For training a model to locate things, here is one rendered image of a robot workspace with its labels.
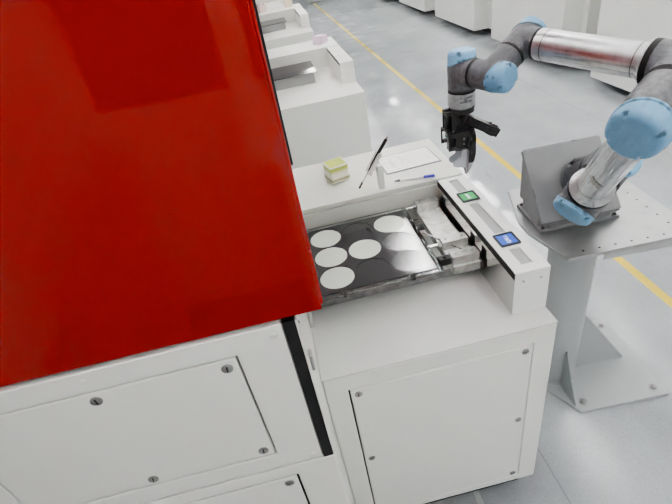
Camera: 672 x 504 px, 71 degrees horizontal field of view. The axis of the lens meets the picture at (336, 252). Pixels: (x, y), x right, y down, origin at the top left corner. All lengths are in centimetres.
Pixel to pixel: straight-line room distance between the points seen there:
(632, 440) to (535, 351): 87
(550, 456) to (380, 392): 94
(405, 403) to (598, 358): 120
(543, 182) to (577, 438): 101
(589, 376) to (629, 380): 15
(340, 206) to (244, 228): 96
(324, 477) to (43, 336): 66
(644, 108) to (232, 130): 78
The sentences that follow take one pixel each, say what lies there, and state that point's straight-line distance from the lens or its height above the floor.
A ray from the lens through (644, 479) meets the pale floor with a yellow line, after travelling 211.
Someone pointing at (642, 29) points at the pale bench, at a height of 60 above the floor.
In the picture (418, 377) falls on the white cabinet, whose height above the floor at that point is 74.
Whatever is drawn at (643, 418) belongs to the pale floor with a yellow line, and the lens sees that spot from 226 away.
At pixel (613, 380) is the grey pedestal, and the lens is 232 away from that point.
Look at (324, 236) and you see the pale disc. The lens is 156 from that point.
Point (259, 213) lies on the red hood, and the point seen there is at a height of 143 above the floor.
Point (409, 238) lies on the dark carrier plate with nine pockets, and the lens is 149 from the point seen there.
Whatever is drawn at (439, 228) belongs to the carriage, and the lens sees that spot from 156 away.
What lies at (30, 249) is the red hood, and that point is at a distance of 75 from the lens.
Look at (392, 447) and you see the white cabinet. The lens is 150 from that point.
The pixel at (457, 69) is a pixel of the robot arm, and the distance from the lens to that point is 136.
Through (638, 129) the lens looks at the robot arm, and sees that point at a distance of 110.
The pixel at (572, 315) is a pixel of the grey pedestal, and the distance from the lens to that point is 197.
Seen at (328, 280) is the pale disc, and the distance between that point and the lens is 136.
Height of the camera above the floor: 174
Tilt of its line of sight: 35 degrees down
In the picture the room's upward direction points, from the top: 11 degrees counter-clockwise
